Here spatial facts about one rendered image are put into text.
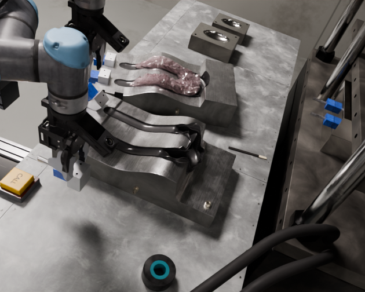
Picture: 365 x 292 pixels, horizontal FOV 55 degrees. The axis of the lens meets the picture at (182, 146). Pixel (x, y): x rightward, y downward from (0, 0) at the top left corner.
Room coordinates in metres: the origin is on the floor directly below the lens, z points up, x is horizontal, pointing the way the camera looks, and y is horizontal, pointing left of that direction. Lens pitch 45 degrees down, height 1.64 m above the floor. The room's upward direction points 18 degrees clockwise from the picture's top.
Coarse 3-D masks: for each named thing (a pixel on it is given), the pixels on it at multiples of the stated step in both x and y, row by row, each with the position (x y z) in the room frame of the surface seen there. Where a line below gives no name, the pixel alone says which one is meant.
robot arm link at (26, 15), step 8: (0, 0) 0.55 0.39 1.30; (8, 0) 0.56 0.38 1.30; (16, 0) 0.58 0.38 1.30; (24, 0) 0.61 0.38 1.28; (0, 8) 0.54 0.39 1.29; (8, 8) 0.55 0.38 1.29; (16, 8) 0.57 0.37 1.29; (24, 8) 0.58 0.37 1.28; (32, 8) 0.61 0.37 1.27; (0, 16) 0.54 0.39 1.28; (8, 16) 0.54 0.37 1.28; (16, 16) 0.55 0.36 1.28; (24, 16) 0.56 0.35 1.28; (32, 16) 0.59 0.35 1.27; (32, 24) 0.57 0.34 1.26
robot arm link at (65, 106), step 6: (48, 90) 0.48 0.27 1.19; (48, 96) 0.49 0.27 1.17; (54, 96) 0.47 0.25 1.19; (84, 96) 0.50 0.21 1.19; (54, 102) 0.47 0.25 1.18; (60, 102) 0.47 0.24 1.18; (66, 102) 0.47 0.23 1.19; (72, 102) 0.48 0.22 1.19; (78, 102) 0.49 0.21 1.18; (84, 102) 0.50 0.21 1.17; (54, 108) 0.47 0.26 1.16; (60, 108) 0.47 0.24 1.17; (66, 108) 0.47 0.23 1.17; (72, 108) 0.48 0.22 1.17; (78, 108) 0.49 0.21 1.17; (84, 108) 0.50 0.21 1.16; (66, 114) 0.48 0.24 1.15; (72, 114) 0.48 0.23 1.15
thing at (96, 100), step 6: (90, 84) 0.83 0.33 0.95; (90, 90) 0.81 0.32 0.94; (96, 90) 0.83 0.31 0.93; (102, 90) 0.83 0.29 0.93; (90, 96) 0.79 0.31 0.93; (96, 96) 0.80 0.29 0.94; (102, 96) 0.81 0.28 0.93; (90, 102) 0.78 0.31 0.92; (96, 102) 0.78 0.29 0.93; (102, 102) 0.80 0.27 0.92; (90, 108) 0.78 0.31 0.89; (96, 108) 0.78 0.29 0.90
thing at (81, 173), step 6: (78, 162) 0.52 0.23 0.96; (84, 162) 0.53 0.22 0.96; (78, 168) 0.51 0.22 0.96; (84, 168) 0.51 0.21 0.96; (54, 174) 0.49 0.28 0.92; (60, 174) 0.49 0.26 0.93; (78, 174) 0.49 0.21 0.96; (84, 174) 0.50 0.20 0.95; (72, 180) 0.48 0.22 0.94; (78, 180) 0.48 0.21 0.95; (84, 180) 0.50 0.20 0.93; (72, 186) 0.48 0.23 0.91; (78, 186) 0.48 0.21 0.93
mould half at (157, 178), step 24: (96, 120) 0.74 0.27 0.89; (144, 120) 0.82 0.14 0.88; (168, 120) 0.82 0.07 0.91; (192, 120) 0.83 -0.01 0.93; (144, 144) 0.70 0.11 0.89; (168, 144) 0.70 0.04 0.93; (96, 168) 0.60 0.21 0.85; (120, 168) 0.60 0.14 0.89; (144, 168) 0.60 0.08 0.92; (168, 168) 0.61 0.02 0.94; (216, 168) 0.73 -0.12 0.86; (144, 192) 0.58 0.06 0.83; (168, 192) 0.58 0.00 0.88; (192, 192) 0.62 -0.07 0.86; (216, 192) 0.64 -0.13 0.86; (192, 216) 0.57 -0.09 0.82
